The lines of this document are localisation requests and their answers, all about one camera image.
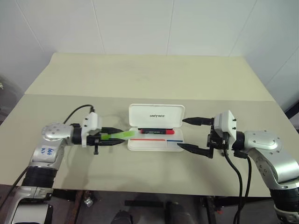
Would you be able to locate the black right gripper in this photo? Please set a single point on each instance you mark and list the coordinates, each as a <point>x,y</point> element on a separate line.
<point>216,141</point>

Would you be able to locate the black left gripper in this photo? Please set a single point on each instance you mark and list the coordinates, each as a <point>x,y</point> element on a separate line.
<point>91,140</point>

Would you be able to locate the green marker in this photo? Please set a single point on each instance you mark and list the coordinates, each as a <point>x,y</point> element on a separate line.
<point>126,134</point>

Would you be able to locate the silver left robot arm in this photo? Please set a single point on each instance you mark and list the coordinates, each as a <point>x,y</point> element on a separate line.
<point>56,133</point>

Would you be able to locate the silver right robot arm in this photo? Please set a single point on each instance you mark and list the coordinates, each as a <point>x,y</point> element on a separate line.
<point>264,142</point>

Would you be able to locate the red marker with black barrel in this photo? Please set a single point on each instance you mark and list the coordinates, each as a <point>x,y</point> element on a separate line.
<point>170,132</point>

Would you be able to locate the white pencil case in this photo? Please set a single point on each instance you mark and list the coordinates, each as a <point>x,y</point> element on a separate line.
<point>156,113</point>

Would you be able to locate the small silver metal part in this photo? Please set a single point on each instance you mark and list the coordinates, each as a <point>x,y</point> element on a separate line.
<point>88,202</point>

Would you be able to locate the dark rounded shape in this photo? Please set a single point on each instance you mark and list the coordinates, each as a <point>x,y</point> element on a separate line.
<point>122,217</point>

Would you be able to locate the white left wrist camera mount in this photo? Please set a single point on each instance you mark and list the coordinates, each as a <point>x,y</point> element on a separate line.
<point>92,121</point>

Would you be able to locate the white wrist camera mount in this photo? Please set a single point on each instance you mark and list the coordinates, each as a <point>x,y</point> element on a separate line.
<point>230,126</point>
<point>92,121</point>

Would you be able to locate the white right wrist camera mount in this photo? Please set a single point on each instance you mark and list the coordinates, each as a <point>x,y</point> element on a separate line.
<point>230,126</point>

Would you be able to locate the black table frame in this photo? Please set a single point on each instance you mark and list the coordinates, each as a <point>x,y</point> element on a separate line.
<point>144,203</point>

